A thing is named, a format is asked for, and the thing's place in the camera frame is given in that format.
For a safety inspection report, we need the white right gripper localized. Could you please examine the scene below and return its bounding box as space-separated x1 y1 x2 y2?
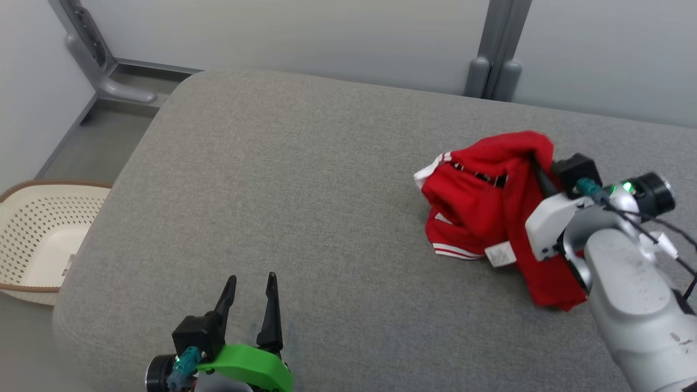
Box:
524 155 597 262

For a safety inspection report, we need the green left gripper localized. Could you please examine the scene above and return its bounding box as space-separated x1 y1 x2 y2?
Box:
196 272 295 392

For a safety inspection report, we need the red white t-shirt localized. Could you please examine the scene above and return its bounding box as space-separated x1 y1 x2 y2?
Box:
413 130 591 313

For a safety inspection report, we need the cream perforated laundry basket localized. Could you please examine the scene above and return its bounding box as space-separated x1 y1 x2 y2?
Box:
0 180 113 307

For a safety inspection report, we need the white cable label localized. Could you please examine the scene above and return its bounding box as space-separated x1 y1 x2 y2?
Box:
639 230 680 260

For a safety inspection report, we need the thin black cable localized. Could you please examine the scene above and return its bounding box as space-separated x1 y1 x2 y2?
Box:
610 204 697 246

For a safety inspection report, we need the grey metal double partition post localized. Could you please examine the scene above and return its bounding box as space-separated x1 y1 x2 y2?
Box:
463 0 533 102

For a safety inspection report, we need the grey metal post with foot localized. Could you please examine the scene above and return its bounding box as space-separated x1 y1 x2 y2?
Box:
48 0 205 107

